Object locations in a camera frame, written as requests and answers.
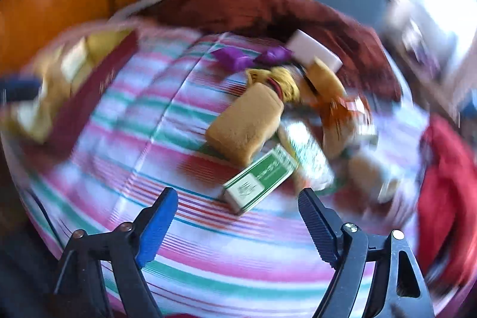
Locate maroon puffy jacket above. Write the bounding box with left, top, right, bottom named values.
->
left=139, top=0, right=402, bottom=102

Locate gold metal tray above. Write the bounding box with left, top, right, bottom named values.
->
left=1, top=23, right=139, bottom=156

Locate yellow sponge block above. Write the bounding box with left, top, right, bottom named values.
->
left=298, top=57, right=347, bottom=104

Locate orange white muffin packet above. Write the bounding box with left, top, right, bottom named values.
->
left=315, top=95, right=378, bottom=160

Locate white rolled sock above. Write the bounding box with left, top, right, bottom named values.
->
left=348, top=148, right=400, bottom=203

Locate tan sponge block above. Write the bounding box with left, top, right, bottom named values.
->
left=205, top=83, right=284, bottom=167

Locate yellow knitted sock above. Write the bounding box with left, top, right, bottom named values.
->
left=245, top=66, right=301, bottom=103

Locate green white small box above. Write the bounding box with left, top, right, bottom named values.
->
left=222, top=145, right=298, bottom=215

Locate red fleece garment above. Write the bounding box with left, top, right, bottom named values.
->
left=417, top=114, right=476, bottom=286

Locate purple snack packet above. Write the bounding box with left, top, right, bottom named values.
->
left=212, top=47, right=254, bottom=73
left=254, top=46, right=293, bottom=66

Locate welldal cracker packet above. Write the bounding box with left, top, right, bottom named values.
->
left=277, top=118, right=335, bottom=195

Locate white soap bar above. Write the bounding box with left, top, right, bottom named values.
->
left=285, top=30, right=343, bottom=73

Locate striped bed sheet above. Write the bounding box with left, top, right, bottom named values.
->
left=0, top=27, right=433, bottom=318

